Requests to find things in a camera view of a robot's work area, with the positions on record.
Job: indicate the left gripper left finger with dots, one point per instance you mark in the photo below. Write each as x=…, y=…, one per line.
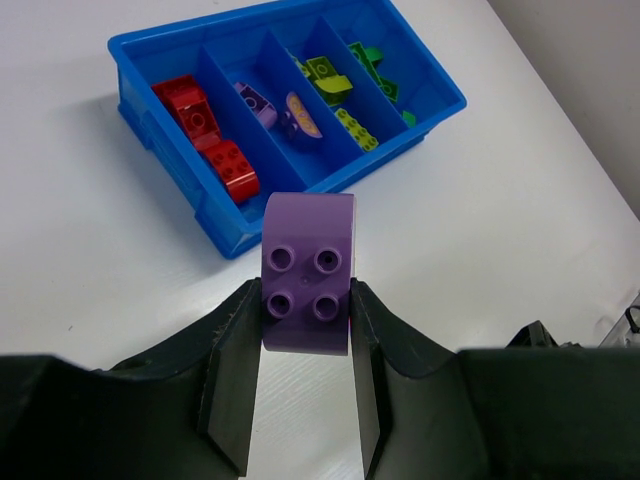
x=182, y=409

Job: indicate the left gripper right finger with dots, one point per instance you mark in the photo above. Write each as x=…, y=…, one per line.
x=426, y=412

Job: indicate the purple round lego brick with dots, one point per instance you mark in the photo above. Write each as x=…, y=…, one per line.
x=306, y=270

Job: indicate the red flower lego brick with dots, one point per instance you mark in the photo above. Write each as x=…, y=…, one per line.
x=234, y=170

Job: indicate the purple printed lego brick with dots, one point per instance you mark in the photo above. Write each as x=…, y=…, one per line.
x=261, y=107

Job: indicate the lime green long lego brick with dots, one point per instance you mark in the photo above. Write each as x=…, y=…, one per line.
x=359, y=133

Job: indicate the red curved lego brick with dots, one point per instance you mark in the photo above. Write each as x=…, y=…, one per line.
x=180, y=92

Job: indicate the green small lego brick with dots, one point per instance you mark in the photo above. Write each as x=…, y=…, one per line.
x=389, y=88

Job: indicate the lime green square lego brick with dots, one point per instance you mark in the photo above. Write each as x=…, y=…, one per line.
x=320, y=68

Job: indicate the green lego plate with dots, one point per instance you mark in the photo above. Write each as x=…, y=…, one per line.
x=372, y=55

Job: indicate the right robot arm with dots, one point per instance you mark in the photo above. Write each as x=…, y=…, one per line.
x=536, y=335

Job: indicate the blue divided plastic bin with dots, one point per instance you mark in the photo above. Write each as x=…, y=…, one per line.
x=266, y=46

